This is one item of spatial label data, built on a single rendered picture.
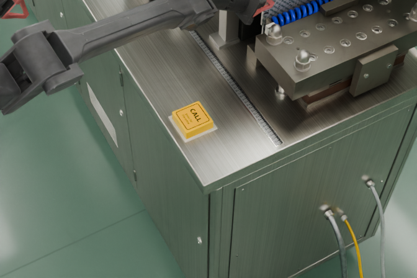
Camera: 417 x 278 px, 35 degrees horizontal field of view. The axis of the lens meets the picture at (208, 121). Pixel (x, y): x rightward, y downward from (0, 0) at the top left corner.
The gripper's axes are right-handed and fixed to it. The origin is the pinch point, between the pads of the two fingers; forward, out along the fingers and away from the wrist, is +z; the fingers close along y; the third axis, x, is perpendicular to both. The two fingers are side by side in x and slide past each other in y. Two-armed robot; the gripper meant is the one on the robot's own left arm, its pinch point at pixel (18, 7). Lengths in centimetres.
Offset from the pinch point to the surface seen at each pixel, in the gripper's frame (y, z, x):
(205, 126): -46, 20, -9
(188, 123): -43.2, 18.2, -7.3
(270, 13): -37, 22, -38
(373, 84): -61, 38, -43
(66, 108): 52, 103, 30
